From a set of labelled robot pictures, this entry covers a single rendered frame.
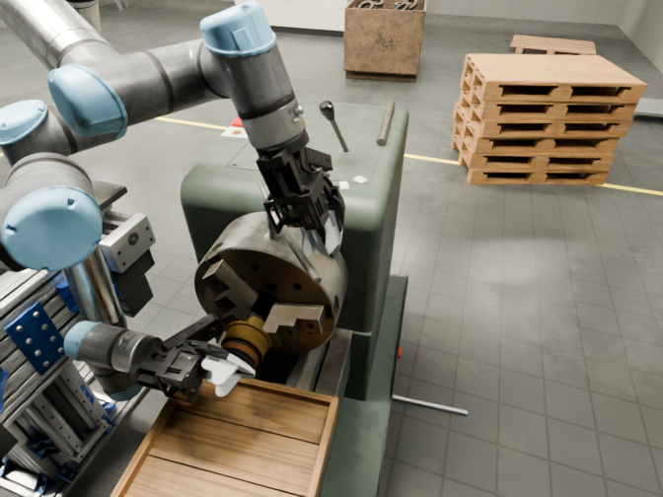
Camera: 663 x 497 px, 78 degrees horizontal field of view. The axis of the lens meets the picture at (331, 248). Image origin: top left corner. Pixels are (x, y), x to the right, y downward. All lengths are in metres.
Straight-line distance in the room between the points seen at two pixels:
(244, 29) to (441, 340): 1.95
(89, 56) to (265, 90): 0.19
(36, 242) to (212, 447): 0.52
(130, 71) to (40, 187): 0.23
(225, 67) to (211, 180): 0.50
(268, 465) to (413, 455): 1.08
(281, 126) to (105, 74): 0.19
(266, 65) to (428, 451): 1.68
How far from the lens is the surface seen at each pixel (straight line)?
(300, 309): 0.82
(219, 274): 0.80
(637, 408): 2.40
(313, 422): 0.94
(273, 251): 0.77
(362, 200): 0.87
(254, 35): 0.50
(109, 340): 0.86
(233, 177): 0.97
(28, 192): 0.69
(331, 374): 1.02
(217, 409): 0.99
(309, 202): 0.54
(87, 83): 0.53
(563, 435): 2.15
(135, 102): 0.54
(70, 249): 0.69
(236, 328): 0.80
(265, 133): 0.52
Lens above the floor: 1.72
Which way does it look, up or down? 40 degrees down
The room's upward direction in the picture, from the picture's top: straight up
